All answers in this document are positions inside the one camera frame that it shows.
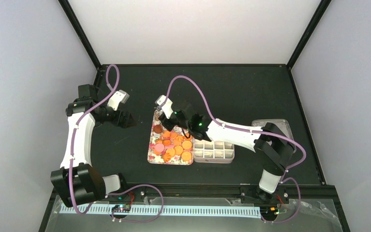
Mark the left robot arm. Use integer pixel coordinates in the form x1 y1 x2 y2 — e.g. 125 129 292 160
50 85 136 207

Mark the white slotted cable duct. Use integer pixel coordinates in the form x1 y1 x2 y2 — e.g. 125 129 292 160
58 203 263 219

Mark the floral cookie tray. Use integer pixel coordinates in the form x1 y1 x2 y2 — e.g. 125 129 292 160
147 110 194 165

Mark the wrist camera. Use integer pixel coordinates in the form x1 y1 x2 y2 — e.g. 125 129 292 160
155 95 174 119
107 90 129 111

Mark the black frame post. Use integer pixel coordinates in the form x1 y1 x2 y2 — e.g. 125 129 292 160
58 0 101 70

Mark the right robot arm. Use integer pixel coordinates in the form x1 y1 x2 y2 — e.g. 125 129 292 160
149 110 296 203

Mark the pink divided cookie tin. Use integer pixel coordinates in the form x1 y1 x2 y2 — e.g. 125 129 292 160
193 140 235 164

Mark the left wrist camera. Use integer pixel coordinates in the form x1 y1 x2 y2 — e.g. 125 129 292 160
107 90 129 111

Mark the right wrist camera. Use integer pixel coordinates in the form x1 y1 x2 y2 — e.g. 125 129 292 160
155 95 174 119

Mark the dark brown round cookie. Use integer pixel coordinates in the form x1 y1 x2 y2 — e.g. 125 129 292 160
153 124 163 134

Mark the clear plastic tin lid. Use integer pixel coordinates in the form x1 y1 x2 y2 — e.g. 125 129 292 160
251 119 294 149

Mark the pink sandwich cookie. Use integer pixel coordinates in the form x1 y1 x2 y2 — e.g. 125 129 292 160
154 144 165 154

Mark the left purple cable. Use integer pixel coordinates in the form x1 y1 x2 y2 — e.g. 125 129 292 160
69 64 164 224

